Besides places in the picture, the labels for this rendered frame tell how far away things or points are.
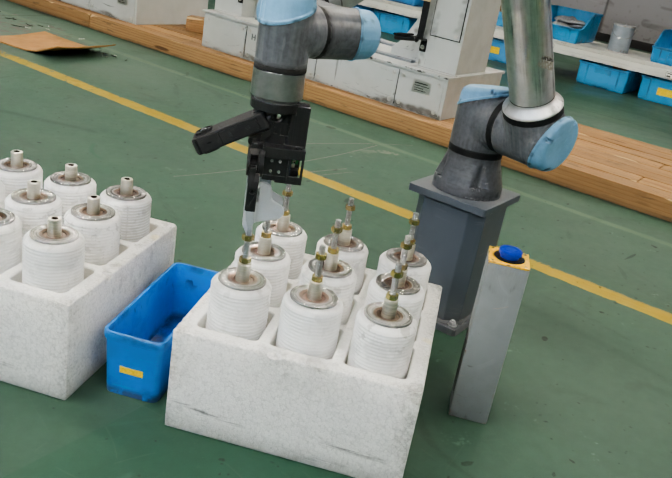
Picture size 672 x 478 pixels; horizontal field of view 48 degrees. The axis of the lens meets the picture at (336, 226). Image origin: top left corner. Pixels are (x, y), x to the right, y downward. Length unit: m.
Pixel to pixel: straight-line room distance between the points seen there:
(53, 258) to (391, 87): 2.35
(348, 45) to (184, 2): 3.64
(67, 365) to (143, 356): 0.12
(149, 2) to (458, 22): 1.94
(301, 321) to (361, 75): 2.43
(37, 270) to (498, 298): 0.76
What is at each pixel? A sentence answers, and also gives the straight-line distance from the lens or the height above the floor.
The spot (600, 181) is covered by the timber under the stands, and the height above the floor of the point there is 0.06.
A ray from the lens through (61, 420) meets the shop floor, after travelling 1.31.
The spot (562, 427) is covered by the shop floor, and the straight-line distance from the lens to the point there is 1.52.
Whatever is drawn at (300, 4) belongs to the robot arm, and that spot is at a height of 0.68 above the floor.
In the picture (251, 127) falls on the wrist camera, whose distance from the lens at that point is 1.09.
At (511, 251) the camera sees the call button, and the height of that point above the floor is 0.33.
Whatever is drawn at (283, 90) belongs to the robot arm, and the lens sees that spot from 1.07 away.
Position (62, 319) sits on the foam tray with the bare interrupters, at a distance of 1.27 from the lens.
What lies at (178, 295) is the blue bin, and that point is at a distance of 1.57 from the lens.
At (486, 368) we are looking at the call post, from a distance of 1.39.
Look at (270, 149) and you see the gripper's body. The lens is 1.09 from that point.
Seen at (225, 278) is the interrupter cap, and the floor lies 0.25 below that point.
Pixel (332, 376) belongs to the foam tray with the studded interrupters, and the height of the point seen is 0.17.
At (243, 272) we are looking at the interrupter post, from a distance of 1.19.
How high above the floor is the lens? 0.79
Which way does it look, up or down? 22 degrees down
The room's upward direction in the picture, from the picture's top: 10 degrees clockwise
